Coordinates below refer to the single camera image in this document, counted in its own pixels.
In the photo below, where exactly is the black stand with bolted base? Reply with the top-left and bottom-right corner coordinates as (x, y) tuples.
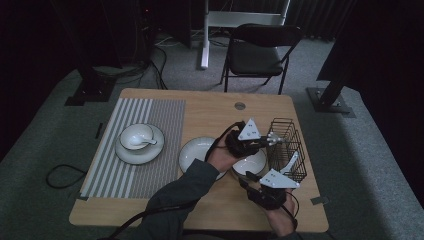
(305, 74), (356, 119)

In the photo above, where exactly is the black folding chair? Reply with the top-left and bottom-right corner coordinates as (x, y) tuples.
(219, 23), (304, 95)

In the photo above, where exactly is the right hand-held gripper cable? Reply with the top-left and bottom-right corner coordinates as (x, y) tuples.
(282, 190), (300, 232)

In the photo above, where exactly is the person's left hand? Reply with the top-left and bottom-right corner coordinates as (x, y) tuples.
(206, 137), (242, 174)

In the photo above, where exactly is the white plate black rim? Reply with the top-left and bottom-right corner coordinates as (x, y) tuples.
(178, 136), (225, 183)
(114, 123), (166, 166)

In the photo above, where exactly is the bundle of black cables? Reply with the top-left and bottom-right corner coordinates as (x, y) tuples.
(113, 43), (169, 91)

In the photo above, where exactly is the white desk frame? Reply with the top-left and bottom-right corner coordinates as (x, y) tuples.
(199, 0), (292, 70)

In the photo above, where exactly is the black stand with square base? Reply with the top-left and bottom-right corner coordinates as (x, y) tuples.
(64, 63), (117, 107)

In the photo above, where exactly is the left hand-held gripper cable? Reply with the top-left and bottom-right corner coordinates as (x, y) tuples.
(99, 121), (246, 240)

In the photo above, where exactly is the black wire basket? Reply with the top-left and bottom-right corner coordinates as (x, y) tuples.
(265, 117), (308, 184)

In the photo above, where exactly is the white bowl black rim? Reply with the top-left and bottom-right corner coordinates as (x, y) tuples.
(119, 123), (155, 151)
(231, 149), (269, 178)

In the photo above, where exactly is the hand-held gripper cable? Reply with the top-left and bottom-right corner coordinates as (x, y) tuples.
(282, 190), (300, 232)
(99, 121), (246, 240)

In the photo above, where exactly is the black cable on floor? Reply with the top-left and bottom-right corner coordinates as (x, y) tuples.
(45, 164), (88, 190)

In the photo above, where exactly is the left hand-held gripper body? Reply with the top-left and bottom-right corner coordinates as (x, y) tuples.
(224, 117), (268, 160)

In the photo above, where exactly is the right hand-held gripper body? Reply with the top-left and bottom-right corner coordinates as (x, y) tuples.
(245, 168), (301, 212)

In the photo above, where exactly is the person's right hand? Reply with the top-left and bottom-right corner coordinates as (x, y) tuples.
(265, 189), (298, 238)

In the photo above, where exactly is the striped woven placemat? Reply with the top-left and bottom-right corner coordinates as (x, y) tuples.
(79, 97), (187, 200)

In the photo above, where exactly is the black equipment tower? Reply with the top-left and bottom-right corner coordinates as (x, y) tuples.
(134, 0), (158, 66)

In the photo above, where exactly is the white ceramic spoon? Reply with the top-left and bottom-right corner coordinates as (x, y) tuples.
(279, 151), (300, 176)
(128, 134), (158, 147)

